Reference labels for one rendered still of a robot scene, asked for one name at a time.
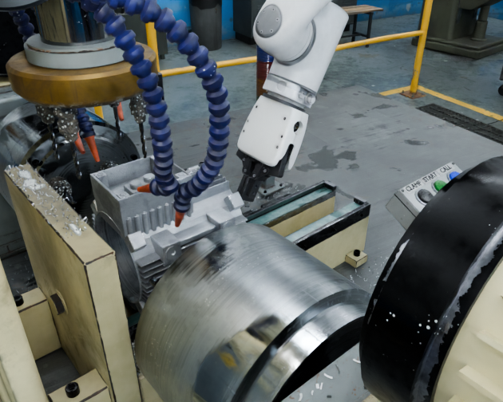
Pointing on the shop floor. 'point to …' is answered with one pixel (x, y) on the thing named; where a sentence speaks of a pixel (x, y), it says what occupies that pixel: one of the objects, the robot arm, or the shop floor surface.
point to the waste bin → (207, 22)
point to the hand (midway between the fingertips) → (248, 188)
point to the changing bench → (357, 17)
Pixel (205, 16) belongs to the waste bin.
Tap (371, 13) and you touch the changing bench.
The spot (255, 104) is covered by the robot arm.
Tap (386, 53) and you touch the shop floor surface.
